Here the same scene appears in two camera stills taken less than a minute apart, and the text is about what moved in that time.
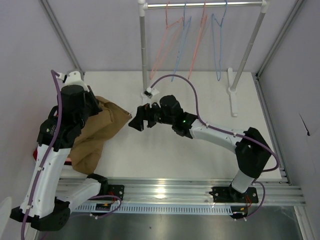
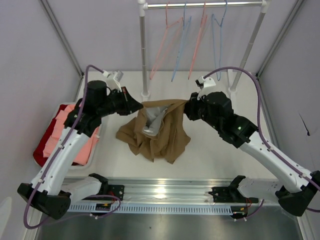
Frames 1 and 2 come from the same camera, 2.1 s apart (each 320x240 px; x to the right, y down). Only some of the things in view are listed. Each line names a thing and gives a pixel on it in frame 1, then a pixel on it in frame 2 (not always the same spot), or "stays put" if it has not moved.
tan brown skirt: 86,153 → 160,130
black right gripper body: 148,114 → 194,109
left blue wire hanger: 179,48 stays put
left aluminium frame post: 61,35 stays put
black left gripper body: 92,106 → 116,102
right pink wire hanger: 203,20 stays put
